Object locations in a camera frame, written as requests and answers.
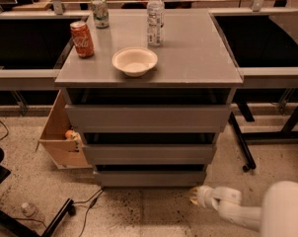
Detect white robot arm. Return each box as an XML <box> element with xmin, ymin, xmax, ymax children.
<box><xmin>189</xmin><ymin>181</ymin><xmax>298</xmax><ymax>237</ymax></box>

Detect black cable on floor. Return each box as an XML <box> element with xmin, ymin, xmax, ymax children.
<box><xmin>72</xmin><ymin>187</ymin><xmax>106</xmax><ymax>237</ymax></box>

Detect cardboard box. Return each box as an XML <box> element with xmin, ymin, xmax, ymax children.
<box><xmin>38</xmin><ymin>92</ymin><xmax>90</xmax><ymax>169</ymax></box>

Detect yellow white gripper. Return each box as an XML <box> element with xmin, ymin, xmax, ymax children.
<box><xmin>188</xmin><ymin>186</ymin><xmax>215</xmax><ymax>209</ymax></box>

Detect plastic bottle on floor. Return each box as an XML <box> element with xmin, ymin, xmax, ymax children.
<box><xmin>21</xmin><ymin>202</ymin><xmax>45</xmax><ymax>222</ymax></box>

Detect black floor stand leg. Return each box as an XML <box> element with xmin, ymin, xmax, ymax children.
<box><xmin>0</xmin><ymin>198</ymin><xmax>76</xmax><ymax>237</ymax></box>

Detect grey middle drawer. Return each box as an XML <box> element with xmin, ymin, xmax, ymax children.
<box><xmin>83</xmin><ymin>133</ymin><xmax>215</xmax><ymax>165</ymax></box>

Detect grey drawer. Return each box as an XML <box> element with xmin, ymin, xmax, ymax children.
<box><xmin>83</xmin><ymin>133</ymin><xmax>215</xmax><ymax>165</ymax></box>
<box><xmin>93</xmin><ymin>164</ymin><xmax>206</xmax><ymax>187</ymax></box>
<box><xmin>65</xmin><ymin>98</ymin><xmax>231</xmax><ymax>133</ymax></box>

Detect grey top drawer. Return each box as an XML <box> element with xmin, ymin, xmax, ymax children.
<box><xmin>65</xmin><ymin>98</ymin><xmax>231</xmax><ymax>133</ymax></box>

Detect orange fruit in box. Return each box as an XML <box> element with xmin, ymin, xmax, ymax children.
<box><xmin>64</xmin><ymin>129</ymin><xmax>74</xmax><ymax>139</ymax></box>

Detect black table leg with caster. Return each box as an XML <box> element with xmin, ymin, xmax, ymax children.
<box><xmin>229</xmin><ymin>113</ymin><xmax>257</xmax><ymax>172</ymax></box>

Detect grey bottom drawer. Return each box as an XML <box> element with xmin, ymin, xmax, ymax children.
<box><xmin>93</xmin><ymin>164</ymin><xmax>206</xmax><ymax>187</ymax></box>

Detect white paper bowl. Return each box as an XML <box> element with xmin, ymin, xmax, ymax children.
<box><xmin>112</xmin><ymin>47</ymin><xmax>158</xmax><ymax>77</ymax></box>

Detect green white soda can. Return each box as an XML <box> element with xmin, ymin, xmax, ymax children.
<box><xmin>91</xmin><ymin>0</ymin><xmax>110</xmax><ymax>29</ymax></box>

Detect grey drawer cabinet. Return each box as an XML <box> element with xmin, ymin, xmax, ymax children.
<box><xmin>54</xmin><ymin>7</ymin><xmax>244</xmax><ymax>183</ymax></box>

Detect orange soda can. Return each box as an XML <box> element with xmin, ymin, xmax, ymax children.
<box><xmin>70</xmin><ymin>21</ymin><xmax>95</xmax><ymax>58</ymax></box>

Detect clear plastic water bottle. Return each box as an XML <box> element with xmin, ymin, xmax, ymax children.
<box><xmin>147</xmin><ymin>0</ymin><xmax>165</xmax><ymax>46</ymax></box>

